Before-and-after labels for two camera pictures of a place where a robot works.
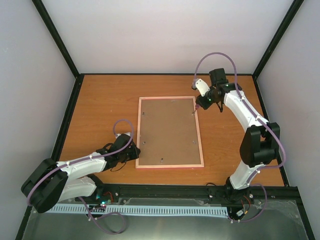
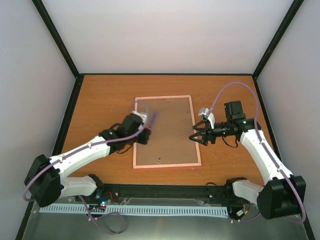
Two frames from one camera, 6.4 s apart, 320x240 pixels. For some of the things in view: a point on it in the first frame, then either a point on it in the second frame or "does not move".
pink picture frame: [168, 134] does not move
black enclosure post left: [46, 17] does not move
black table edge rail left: [57, 152] does not move
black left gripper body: [124, 156] to [143, 139]
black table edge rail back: [157, 74] does not move
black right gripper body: [206, 104] to [213, 137]
